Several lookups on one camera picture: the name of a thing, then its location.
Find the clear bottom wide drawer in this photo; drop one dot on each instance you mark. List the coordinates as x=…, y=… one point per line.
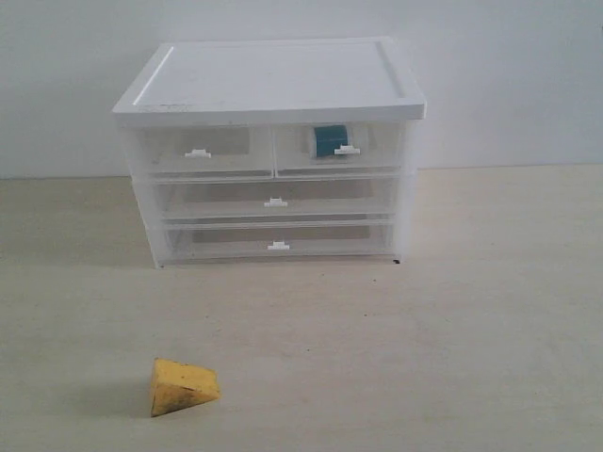
x=281, y=239

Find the white plastic drawer cabinet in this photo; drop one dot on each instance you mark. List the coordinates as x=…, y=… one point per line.
x=269, y=83

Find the clear wide drawer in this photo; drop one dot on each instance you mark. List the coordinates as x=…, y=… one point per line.
x=188, y=201
x=281, y=239

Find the clear middle wide drawer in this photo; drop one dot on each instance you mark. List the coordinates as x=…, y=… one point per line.
x=188, y=201

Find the yellow wedge sponge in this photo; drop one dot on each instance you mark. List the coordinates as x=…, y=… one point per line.
x=177, y=386

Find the white capped blue bottle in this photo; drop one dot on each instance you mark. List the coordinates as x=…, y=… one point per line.
x=329, y=141

